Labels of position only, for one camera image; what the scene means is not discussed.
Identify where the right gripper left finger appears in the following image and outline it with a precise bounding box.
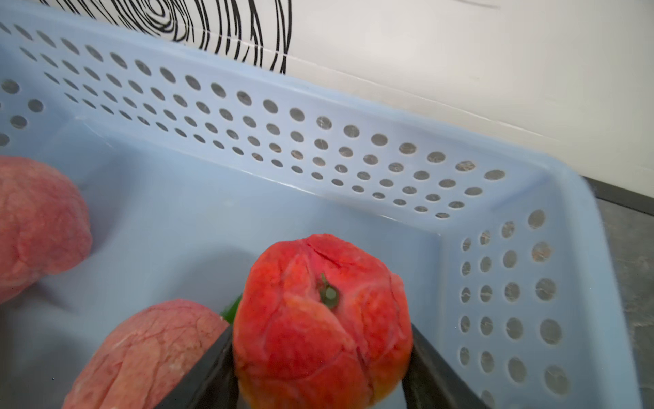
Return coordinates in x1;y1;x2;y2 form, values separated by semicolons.
155;327;239;409

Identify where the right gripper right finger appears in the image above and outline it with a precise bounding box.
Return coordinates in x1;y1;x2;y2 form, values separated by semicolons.
402;325;488;409

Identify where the light blue plastic basket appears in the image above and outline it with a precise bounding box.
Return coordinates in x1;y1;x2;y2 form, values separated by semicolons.
1;1;641;408

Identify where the pink peach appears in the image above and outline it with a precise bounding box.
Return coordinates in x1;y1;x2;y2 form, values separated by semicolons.
63;299;228;408

